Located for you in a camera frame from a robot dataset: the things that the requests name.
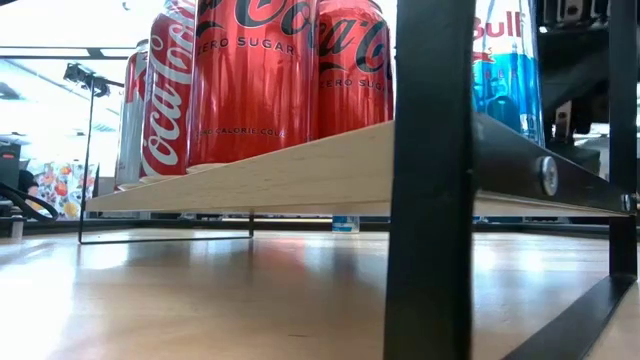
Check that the blue silver Red Bull can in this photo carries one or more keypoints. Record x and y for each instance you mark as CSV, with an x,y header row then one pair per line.
x,y
505,75
345,224

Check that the red Coca-Cola Zero Sugar can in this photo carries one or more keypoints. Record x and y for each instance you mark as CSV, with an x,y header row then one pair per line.
x,y
355,75

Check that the wooden shelf with black legs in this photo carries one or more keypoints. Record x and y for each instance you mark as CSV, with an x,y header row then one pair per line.
x,y
300,175

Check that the red cherry Coca-Cola Zero can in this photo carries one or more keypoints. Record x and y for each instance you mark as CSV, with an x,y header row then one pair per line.
x,y
250,90

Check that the red Coca-Cola Original Taste can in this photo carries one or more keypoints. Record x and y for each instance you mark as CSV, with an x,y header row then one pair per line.
x,y
165,110

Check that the black ceiling-mounted device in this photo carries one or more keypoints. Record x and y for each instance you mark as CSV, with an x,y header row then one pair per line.
x,y
80,75

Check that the floral patterned cloth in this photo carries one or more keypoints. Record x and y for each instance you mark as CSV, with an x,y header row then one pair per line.
x,y
65,192

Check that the person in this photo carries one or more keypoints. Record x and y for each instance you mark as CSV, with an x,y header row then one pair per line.
x,y
25,180

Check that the black chair armrest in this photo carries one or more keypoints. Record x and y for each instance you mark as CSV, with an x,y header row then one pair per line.
x,y
25,200

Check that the black equipment box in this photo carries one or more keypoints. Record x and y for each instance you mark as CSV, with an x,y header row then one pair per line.
x,y
9,167

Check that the grey metal post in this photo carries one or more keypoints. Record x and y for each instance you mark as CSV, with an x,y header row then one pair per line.
x,y
16,229

